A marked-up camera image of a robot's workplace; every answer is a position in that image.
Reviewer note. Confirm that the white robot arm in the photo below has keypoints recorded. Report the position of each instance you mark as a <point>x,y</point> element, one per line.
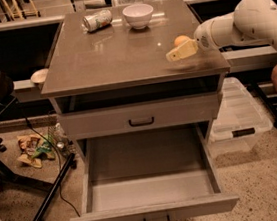
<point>253,22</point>

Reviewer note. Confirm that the snack bags on floor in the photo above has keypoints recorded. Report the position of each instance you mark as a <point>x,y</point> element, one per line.
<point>33,149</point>

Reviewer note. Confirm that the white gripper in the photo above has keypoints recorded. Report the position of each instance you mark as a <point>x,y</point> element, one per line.
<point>203,38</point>

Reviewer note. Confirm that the closed grey upper drawer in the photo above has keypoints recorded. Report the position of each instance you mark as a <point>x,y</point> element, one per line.
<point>136,117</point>

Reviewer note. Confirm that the grey drawer cabinet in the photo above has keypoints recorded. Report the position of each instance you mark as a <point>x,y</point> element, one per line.
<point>119,65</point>

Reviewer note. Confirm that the open grey drawer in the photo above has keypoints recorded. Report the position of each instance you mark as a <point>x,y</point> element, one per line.
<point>155,175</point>

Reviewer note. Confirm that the lying soda can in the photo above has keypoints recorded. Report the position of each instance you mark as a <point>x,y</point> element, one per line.
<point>97,20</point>

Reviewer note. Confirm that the clear plastic storage box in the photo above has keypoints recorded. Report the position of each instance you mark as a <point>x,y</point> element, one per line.
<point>240,122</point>

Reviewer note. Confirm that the white ceramic bowl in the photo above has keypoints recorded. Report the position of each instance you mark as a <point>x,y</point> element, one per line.
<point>138,16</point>

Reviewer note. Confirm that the orange fruit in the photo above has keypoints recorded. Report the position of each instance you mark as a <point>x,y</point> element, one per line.
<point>180,40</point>

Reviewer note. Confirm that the black chair base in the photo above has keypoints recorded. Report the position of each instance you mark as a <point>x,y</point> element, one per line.
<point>50,189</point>

